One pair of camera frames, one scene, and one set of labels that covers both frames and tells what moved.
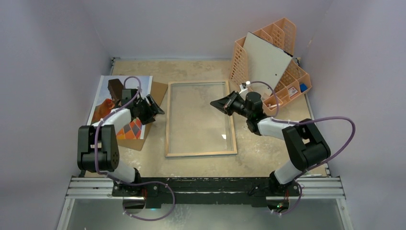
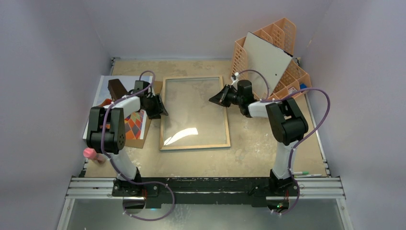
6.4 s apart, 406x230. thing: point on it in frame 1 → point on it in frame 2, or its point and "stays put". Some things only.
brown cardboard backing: [157, 92] stays put
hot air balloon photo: [104, 105] stays put
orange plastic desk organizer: [294, 81] stays put
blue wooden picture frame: [168, 120] → [194, 122]
